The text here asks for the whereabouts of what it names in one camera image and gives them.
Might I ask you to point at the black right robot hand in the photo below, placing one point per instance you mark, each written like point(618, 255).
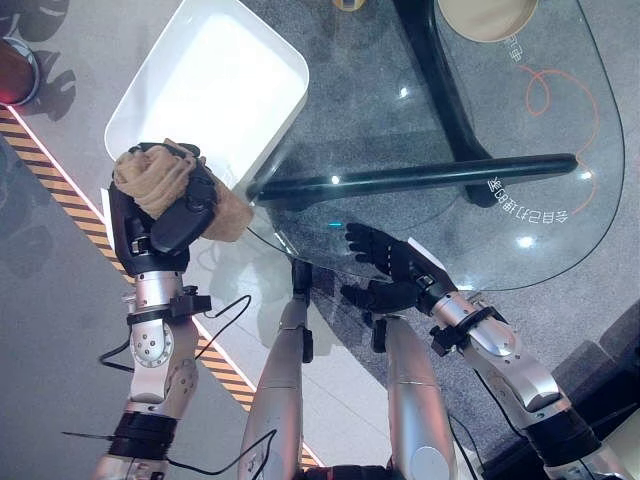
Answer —
point(387, 270)

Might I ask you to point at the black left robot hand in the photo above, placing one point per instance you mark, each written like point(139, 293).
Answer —
point(182, 220)

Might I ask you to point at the beige cloth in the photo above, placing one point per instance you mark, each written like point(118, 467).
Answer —
point(155, 182)

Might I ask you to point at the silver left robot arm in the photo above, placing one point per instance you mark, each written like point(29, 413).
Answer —
point(150, 370)

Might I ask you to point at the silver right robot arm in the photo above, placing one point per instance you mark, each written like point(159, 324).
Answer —
point(515, 370)

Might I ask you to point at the white plastic basket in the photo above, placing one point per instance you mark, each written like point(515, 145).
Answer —
point(210, 95)

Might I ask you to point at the yellow black striped floor tape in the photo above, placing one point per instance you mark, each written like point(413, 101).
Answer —
point(75, 200)

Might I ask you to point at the silver right robot leg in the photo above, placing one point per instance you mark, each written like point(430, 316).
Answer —
point(412, 390)

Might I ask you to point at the silver robot leg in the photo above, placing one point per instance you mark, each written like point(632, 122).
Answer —
point(277, 380)
point(412, 390)

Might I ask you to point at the silver left robot leg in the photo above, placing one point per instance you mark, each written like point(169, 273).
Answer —
point(277, 380)

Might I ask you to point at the red round stool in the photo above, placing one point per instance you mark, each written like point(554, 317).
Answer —
point(15, 70)

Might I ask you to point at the dark grey sofa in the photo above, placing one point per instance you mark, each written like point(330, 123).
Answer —
point(600, 370)

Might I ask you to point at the beige round bowl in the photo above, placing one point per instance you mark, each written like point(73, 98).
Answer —
point(485, 17)

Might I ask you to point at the black table frame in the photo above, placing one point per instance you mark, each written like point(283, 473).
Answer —
point(440, 150)

